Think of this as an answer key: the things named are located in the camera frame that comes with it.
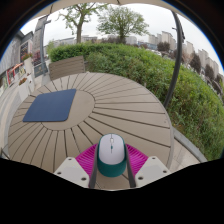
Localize dark blue mouse pad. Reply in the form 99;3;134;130
22;88;78;123

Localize slatted wooden chair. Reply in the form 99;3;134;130
48;55;86;81

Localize white planter box with flowers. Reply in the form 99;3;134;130
18;77;35;102
21;53;36;77

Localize white and teal computer mouse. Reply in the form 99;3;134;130
96;133;128;178

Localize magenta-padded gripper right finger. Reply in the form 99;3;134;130
123;143;172;189

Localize distant apartment buildings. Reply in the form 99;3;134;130
148;30;221;78

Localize green hedge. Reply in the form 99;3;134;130
48;42;224;161

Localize bare-trunked leafy tree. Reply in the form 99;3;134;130
58;3;108;44

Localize tall grey sign board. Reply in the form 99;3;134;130
32;15;51;78

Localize curved black metal pole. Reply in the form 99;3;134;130
162;11;186;109

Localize round-crowned green tree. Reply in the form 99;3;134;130
96;4;150;43

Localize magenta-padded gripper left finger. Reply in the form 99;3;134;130
53;143;100;190

